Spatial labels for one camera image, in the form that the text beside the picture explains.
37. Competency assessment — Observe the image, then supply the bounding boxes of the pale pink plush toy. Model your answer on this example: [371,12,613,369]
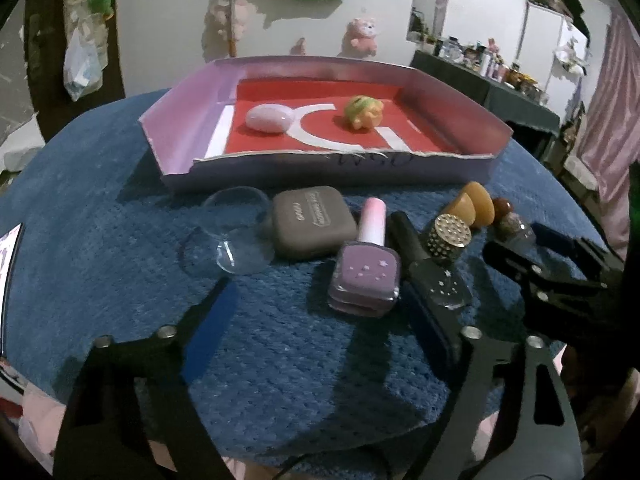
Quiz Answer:
[210,0,257,42]

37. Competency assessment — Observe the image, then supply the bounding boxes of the grey compact case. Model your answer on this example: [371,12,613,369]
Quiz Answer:
[260,186,359,261]

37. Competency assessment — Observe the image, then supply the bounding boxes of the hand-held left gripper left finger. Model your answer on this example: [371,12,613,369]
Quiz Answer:
[52,277,239,480]

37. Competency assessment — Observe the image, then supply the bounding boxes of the black nail polish bottle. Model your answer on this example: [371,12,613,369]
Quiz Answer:
[389,210,474,311]

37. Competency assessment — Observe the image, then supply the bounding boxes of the silver studded cap bottle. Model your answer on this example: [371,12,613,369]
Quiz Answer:
[424,213,473,266]

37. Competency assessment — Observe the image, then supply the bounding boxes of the white printed card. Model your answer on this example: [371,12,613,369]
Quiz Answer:
[0,222,24,302]

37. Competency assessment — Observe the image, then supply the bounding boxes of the row of small bottles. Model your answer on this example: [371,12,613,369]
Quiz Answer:
[425,35,551,106]

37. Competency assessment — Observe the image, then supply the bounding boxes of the white metal shelf rack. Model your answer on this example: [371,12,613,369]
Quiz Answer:
[515,0,601,107]

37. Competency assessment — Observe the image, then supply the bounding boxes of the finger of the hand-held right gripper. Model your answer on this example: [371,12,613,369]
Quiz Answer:
[482,240,609,312]
[531,221,627,283]

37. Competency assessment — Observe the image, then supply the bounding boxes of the pink and red cardboard box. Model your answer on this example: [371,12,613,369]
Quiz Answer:
[139,56,514,193]

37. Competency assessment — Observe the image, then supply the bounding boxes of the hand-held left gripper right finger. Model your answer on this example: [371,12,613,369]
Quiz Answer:
[400,280,587,480]

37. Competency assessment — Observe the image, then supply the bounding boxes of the pink cloth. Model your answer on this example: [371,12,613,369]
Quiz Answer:
[0,360,68,473]

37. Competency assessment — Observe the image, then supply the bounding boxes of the clear plastic bag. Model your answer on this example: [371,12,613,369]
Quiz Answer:
[62,30,109,102]

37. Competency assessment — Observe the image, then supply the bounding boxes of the pink curtain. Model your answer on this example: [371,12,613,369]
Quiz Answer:
[575,10,640,202]

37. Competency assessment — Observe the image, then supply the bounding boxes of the dark green cloth table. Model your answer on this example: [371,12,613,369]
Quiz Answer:
[410,50,562,137]

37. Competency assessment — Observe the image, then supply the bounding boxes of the green frog squishy toy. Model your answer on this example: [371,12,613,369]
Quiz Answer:
[342,95,385,131]

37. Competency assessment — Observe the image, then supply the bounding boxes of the dark brown door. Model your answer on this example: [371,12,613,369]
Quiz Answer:
[24,0,127,147]

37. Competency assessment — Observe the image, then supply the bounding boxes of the purple nail polish bottle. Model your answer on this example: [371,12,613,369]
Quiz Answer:
[327,197,402,317]

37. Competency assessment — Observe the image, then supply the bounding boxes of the pink bear plush toy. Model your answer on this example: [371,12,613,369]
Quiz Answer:
[342,17,380,54]

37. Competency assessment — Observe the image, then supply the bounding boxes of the black cable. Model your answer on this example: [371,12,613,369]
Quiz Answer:
[274,452,322,480]

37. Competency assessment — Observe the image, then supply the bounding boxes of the glass bottle with brown cap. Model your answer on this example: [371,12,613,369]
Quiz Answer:
[491,197,536,250]

